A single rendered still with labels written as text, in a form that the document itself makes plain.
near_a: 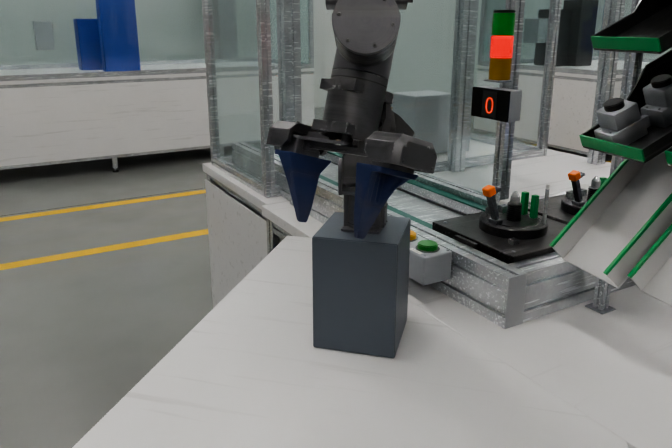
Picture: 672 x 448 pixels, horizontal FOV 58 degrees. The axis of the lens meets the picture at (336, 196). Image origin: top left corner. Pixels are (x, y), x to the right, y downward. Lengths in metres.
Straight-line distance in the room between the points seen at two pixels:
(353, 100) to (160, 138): 5.63
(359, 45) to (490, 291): 0.72
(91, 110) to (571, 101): 4.58
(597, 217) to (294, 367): 0.59
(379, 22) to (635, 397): 0.71
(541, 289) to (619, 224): 0.18
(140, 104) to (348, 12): 5.61
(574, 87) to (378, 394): 5.64
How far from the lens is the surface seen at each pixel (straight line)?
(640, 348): 1.17
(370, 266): 0.96
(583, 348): 1.13
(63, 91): 5.97
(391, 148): 0.52
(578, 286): 1.27
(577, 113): 6.40
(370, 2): 0.53
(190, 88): 6.20
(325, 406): 0.92
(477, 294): 1.18
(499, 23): 1.46
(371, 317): 1.00
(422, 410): 0.92
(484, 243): 1.23
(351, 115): 0.58
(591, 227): 1.15
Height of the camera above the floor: 1.39
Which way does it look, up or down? 16 degrees down
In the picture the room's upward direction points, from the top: straight up
